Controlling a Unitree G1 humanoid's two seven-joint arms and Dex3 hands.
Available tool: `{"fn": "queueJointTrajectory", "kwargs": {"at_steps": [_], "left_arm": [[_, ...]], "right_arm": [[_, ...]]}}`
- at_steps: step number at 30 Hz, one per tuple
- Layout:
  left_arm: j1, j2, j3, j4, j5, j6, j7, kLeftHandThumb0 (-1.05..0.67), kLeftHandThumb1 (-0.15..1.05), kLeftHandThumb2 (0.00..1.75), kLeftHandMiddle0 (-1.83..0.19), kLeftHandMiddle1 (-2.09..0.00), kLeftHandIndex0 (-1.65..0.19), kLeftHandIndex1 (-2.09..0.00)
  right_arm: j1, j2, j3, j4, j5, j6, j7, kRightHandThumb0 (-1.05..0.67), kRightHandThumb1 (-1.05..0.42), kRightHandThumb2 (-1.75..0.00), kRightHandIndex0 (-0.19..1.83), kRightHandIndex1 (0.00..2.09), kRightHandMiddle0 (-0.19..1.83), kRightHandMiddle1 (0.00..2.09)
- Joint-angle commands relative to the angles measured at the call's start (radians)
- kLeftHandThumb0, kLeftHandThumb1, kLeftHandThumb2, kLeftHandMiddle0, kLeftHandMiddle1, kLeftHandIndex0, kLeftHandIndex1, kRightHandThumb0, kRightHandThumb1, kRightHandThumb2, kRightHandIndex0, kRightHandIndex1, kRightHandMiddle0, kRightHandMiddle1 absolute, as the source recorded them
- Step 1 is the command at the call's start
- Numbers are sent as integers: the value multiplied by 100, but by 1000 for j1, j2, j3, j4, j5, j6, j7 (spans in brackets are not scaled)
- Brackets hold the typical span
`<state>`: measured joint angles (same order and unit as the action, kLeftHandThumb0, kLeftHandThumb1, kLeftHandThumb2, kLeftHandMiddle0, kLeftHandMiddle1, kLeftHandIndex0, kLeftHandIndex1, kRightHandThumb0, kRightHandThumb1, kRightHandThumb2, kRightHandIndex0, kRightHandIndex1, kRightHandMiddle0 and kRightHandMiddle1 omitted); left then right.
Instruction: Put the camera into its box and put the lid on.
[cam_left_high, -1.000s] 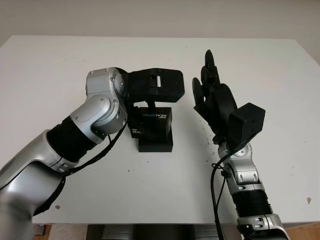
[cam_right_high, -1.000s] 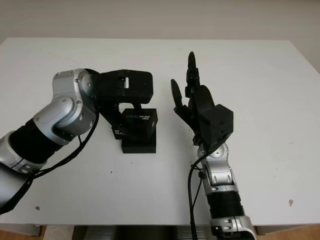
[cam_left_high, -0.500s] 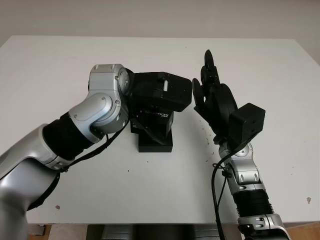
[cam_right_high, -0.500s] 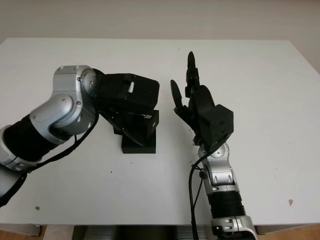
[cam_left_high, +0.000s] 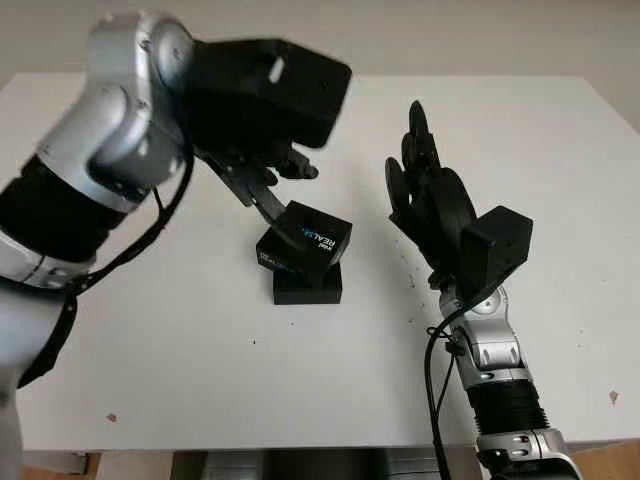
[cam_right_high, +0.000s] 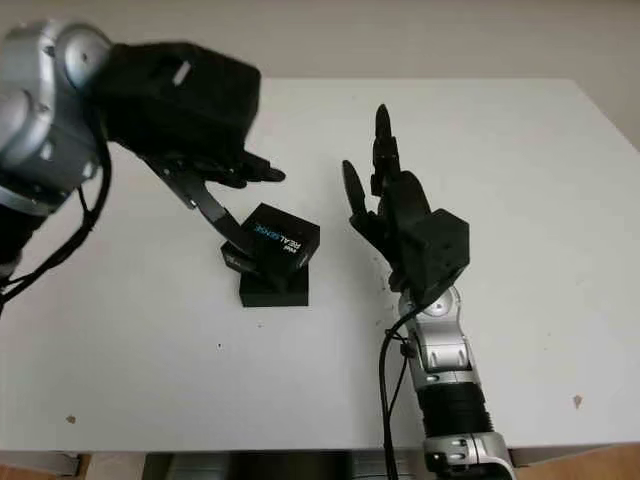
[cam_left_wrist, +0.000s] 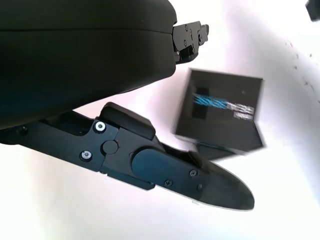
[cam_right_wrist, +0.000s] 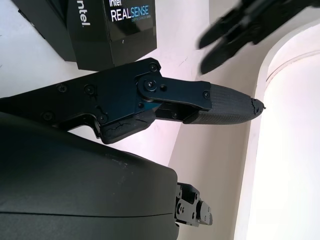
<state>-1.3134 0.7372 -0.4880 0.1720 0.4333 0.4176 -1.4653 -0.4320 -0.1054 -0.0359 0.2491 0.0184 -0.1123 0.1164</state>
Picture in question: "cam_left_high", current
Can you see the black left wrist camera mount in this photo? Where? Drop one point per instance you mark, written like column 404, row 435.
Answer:
column 280, row 90

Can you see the dark grey robot torso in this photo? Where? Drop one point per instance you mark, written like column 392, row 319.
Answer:
column 300, row 465

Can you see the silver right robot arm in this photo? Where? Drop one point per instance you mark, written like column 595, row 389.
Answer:
column 495, row 360

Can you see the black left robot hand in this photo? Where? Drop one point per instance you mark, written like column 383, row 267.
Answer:
column 240, row 165

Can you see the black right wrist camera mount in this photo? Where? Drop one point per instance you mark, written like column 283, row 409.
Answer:
column 500, row 250

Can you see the black RealSense box lid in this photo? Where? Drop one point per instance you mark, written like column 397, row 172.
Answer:
column 325, row 235

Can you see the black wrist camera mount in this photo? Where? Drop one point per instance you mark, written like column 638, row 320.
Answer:
column 500, row 250
column 280, row 90

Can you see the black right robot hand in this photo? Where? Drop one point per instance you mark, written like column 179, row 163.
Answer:
column 445, row 205

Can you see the black camera box base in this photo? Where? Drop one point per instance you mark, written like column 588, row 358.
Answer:
column 310, row 292

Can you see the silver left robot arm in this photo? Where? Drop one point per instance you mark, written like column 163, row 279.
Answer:
column 110, row 125

